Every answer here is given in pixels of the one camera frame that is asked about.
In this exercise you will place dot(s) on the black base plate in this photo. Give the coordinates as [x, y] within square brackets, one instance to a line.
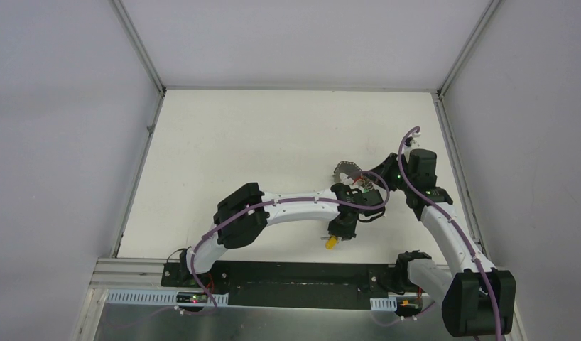
[299, 285]

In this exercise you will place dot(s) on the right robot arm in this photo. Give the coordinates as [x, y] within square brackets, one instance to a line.
[476, 298]

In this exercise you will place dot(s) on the yellow tagged key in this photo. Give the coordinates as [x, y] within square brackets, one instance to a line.
[331, 242]

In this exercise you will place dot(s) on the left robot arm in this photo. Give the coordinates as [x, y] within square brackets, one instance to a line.
[242, 216]

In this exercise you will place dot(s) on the keyring with keys bunch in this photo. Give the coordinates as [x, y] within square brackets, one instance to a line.
[349, 173]

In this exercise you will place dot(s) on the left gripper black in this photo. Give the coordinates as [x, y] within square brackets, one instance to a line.
[342, 229]

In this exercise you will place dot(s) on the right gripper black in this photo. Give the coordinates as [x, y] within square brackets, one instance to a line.
[381, 171]

